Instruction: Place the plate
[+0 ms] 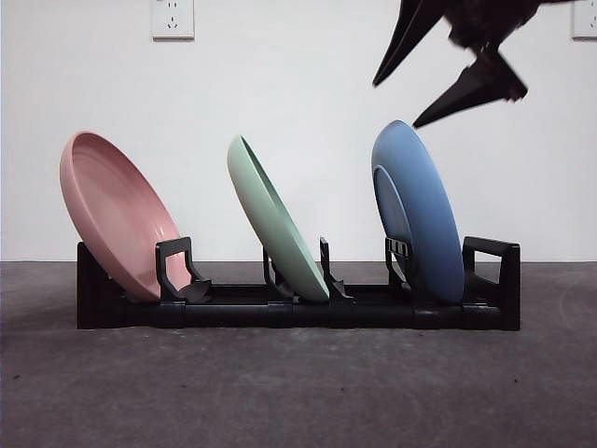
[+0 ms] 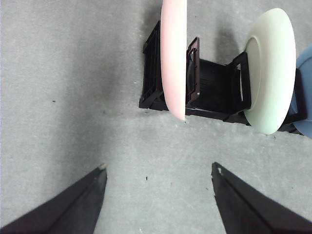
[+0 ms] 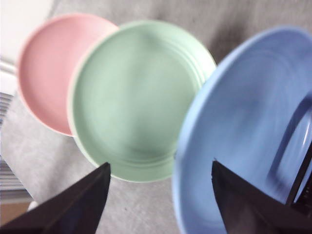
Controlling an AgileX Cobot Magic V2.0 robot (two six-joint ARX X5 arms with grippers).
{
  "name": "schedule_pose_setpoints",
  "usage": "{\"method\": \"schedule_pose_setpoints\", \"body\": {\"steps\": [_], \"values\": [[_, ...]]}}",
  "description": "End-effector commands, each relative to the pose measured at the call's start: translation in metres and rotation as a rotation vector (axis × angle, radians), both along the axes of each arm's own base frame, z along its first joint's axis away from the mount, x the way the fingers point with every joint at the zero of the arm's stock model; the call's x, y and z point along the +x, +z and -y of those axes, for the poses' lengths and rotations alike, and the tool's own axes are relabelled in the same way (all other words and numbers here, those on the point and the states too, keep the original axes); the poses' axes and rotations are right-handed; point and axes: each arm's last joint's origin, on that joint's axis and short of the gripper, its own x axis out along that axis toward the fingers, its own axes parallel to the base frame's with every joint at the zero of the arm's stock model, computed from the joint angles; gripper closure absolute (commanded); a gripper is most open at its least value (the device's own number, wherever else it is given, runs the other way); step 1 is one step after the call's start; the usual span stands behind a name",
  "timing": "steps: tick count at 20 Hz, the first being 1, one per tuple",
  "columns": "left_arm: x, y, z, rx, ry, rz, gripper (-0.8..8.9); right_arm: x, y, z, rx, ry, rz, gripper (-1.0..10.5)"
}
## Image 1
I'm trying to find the blue plate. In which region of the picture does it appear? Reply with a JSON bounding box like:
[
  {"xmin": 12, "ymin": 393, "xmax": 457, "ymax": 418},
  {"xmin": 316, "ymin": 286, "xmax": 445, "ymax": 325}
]
[{"xmin": 370, "ymin": 119, "xmax": 465, "ymax": 304}]

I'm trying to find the green plate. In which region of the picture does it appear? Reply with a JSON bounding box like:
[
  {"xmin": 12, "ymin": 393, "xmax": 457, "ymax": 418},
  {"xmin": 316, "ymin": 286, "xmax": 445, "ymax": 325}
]
[{"xmin": 226, "ymin": 133, "xmax": 329, "ymax": 301}]

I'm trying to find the pink plate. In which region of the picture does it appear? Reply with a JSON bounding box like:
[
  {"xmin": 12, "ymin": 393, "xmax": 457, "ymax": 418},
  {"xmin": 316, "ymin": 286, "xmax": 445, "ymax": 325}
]
[{"xmin": 59, "ymin": 131, "xmax": 193, "ymax": 303}]

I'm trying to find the black plastic dish rack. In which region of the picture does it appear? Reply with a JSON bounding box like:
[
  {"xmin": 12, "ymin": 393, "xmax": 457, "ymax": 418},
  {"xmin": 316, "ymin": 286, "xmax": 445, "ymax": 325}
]
[{"xmin": 76, "ymin": 235, "xmax": 521, "ymax": 333}]

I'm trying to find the white wall socket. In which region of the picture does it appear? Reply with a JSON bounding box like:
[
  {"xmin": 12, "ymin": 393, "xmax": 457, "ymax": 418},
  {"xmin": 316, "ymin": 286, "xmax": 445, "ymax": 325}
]
[
  {"xmin": 150, "ymin": 0, "xmax": 196, "ymax": 41},
  {"xmin": 571, "ymin": 0, "xmax": 597, "ymax": 41}
]

